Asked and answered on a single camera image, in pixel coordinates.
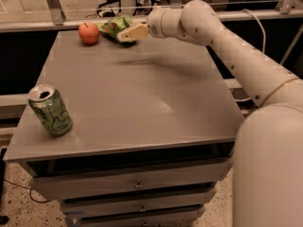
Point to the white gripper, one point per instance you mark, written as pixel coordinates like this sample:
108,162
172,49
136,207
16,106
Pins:
153,25

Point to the green rice chip bag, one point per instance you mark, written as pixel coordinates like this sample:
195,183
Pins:
114,26

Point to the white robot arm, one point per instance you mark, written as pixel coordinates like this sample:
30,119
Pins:
268,151

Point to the red apple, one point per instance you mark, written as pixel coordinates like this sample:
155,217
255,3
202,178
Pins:
89,33

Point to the grey drawer cabinet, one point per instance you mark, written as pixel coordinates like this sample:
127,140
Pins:
158,112

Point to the green soda can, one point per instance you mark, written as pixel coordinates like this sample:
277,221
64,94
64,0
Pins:
46,102

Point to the top drawer knob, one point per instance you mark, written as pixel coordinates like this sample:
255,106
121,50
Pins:
139,185

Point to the drawer knob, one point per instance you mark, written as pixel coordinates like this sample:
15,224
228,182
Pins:
142,209
139,185

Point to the middle drawer knob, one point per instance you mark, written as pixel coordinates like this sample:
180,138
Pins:
142,209

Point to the metal railing frame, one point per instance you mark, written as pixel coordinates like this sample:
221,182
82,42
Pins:
36,15

